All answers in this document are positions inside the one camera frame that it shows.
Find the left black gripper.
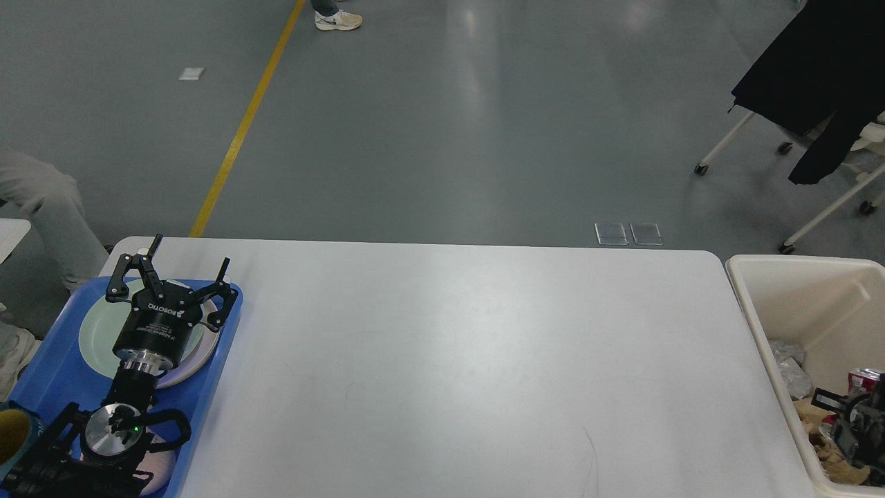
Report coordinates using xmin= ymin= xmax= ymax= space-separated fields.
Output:
xmin=104 ymin=234 xmax=239 ymax=378

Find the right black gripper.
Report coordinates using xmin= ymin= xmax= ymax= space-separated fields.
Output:
xmin=810 ymin=388 xmax=868 ymax=423

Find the brown paper bag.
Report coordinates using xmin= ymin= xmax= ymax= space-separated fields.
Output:
xmin=793 ymin=398 xmax=837 ymax=433

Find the red foil wrapper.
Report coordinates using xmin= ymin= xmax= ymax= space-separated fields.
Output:
xmin=848 ymin=367 xmax=883 ymax=395

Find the light green plate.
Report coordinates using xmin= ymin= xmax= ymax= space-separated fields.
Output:
xmin=77 ymin=279 xmax=206 ymax=381

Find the aluminium foil tray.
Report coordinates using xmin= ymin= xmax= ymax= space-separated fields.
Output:
xmin=768 ymin=340 xmax=814 ymax=400

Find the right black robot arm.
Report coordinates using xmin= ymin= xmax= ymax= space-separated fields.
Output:
xmin=810 ymin=369 xmax=884 ymax=488

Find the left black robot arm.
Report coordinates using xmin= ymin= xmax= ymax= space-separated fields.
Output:
xmin=2 ymin=235 xmax=241 ymax=497

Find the crumpled brown paper in tray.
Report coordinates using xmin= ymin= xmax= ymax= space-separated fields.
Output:
xmin=810 ymin=433 xmax=870 ymax=486

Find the white plastic bin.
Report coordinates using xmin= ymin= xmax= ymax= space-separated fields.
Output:
xmin=726 ymin=255 xmax=884 ymax=497

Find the blue plastic tray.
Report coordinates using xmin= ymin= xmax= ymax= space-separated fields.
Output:
xmin=10 ymin=275 xmax=243 ymax=497

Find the person in grey trousers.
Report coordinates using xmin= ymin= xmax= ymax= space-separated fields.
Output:
xmin=1 ymin=146 xmax=109 ymax=403

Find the blue yellow mug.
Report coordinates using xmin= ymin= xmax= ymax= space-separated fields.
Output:
xmin=1 ymin=406 xmax=45 ymax=468

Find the white rolling chair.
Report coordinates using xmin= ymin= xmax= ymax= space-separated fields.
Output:
xmin=693 ymin=109 xmax=885 ymax=255

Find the passer-by white sneaker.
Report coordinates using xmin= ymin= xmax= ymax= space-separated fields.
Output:
xmin=314 ymin=10 xmax=364 ymax=32

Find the black jacket on chair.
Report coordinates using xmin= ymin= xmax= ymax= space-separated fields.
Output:
xmin=732 ymin=1 xmax=884 ymax=184

